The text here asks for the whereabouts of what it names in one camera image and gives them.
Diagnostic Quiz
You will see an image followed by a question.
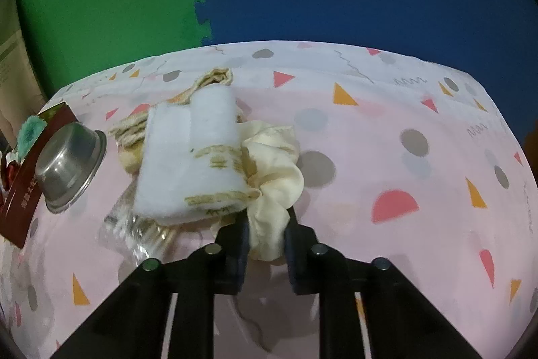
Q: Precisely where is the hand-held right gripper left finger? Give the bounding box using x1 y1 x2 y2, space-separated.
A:
50 215 249 359

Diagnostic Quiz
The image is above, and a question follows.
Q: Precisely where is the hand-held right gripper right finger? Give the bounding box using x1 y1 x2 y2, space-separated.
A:
285 211 484 359

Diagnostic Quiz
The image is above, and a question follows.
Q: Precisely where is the cream satin scrunchie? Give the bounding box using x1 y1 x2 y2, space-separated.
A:
240 121 304 262

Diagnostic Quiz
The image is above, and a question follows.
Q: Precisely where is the red tin box gold interior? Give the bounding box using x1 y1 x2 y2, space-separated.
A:
0 102 80 249

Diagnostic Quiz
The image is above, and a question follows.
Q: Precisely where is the clear plastic packet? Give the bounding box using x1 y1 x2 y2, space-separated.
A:
99 191 182 264

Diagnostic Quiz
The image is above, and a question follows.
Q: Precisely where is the white towel gold embroidery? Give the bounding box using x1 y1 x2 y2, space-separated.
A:
132 87 264 227

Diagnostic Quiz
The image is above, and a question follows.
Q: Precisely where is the pink patterned tablecloth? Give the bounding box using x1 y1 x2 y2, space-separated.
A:
0 41 538 359

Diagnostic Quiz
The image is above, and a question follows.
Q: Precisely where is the beige striped cloth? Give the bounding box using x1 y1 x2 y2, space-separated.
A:
108 67 253 175

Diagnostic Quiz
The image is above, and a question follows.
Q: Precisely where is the steel bowl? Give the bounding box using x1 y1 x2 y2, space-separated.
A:
34 122 107 214

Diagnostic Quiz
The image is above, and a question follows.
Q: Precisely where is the teal fluffy cloth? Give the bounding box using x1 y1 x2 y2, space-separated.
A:
16 115 48 155

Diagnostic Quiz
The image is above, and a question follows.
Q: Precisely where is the red shiny item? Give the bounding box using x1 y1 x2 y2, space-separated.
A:
0 151 22 192

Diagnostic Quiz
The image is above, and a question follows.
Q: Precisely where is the beige printed curtain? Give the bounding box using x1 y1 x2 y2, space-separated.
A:
0 0 48 120

